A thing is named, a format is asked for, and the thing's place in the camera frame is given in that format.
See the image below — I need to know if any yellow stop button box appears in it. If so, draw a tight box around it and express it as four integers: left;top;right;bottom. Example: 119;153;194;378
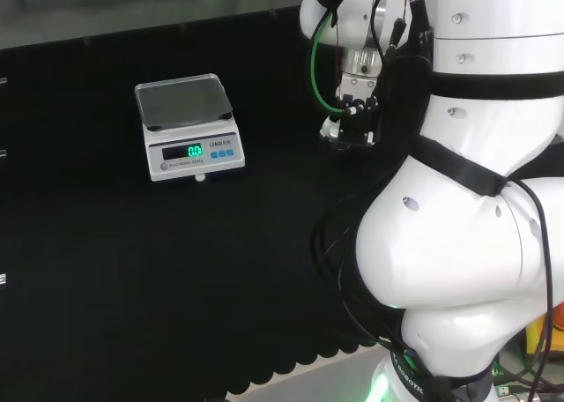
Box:
523;302;564;358

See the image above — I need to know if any long black cable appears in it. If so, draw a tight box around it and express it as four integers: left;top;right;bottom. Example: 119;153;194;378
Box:
506;179;555;402

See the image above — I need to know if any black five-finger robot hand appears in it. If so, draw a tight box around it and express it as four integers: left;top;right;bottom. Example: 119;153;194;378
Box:
319;74;382;152

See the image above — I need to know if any white electronic balance steel pan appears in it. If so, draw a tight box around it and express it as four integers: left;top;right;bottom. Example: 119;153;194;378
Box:
134;72;246;184

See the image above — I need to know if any black bench cloth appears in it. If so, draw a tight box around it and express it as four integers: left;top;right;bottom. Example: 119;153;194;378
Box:
0;4;564;398

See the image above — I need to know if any green cable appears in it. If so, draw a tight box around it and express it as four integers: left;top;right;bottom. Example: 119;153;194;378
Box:
309;0;367;115

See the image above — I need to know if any pale base board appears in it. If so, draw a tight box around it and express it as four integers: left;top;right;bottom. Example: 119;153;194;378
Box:
225;343;391;402

